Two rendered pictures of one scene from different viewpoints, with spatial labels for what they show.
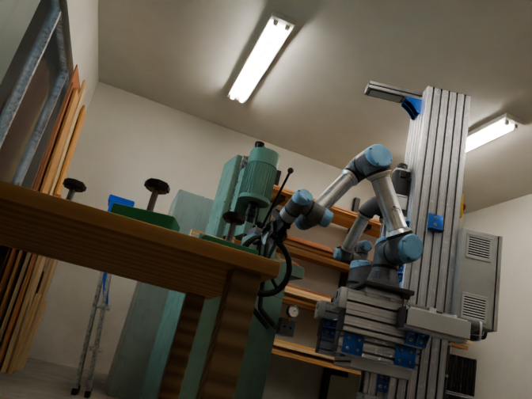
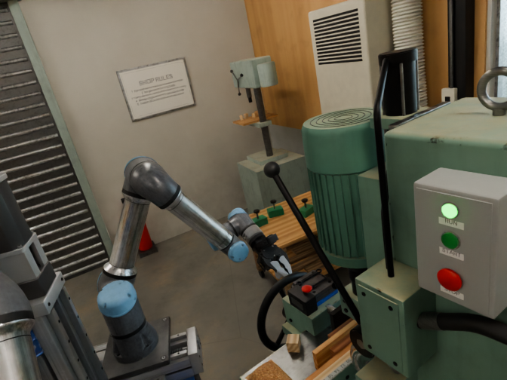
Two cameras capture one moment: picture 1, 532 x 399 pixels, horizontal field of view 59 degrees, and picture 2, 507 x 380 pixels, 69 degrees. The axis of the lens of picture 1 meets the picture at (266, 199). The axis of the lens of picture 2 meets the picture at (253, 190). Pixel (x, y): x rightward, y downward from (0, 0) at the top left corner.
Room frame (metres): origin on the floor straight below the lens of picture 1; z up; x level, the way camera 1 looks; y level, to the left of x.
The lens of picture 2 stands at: (3.20, -0.24, 1.68)
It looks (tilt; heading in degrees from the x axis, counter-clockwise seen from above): 21 degrees down; 172
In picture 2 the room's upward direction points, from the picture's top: 12 degrees counter-clockwise
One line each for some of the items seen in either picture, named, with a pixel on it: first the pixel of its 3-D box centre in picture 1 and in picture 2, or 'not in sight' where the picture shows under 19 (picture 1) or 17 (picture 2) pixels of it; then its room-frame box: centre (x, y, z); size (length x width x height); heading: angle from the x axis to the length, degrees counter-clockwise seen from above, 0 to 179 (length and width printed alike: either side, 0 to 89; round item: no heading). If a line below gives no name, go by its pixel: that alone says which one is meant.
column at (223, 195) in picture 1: (231, 218); (493, 320); (2.76, 0.18, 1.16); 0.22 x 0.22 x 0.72; 22
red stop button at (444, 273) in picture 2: not in sight; (449, 279); (2.86, 0.02, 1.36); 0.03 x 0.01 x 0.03; 22
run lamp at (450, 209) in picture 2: not in sight; (449, 210); (2.86, 0.02, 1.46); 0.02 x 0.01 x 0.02; 22
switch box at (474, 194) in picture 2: not in sight; (465, 239); (2.84, 0.05, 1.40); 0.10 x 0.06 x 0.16; 22
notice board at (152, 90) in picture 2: not in sight; (158, 89); (-0.50, -0.43, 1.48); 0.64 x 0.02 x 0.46; 105
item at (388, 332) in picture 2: (261, 214); (395, 315); (2.75, 0.00, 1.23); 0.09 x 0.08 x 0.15; 22
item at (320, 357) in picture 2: not in sight; (345, 337); (2.47, 0.01, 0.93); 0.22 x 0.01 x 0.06; 112
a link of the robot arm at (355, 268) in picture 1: (360, 271); not in sight; (2.61, -0.61, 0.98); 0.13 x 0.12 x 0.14; 104
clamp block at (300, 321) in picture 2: (257, 248); (315, 308); (2.32, -0.02, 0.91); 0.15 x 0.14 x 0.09; 112
